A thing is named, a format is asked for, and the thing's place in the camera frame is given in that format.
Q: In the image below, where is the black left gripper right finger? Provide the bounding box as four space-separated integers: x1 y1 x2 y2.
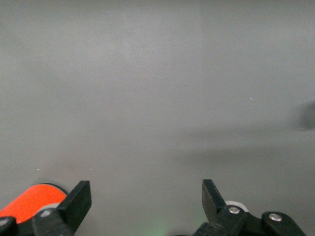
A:
191 178 306 236

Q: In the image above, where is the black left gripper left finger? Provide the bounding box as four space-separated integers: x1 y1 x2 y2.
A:
31 180 93 236

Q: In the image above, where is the orange cylindrical canister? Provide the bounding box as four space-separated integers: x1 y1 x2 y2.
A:
0 182 67 225

